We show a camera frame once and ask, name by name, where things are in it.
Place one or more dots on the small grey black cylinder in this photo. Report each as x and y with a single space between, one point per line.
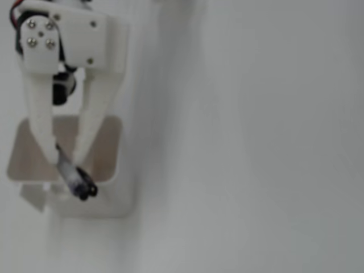
72 176

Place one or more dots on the white plastic pen holder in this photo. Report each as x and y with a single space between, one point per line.
109 148

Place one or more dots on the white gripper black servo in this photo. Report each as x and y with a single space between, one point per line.
85 42

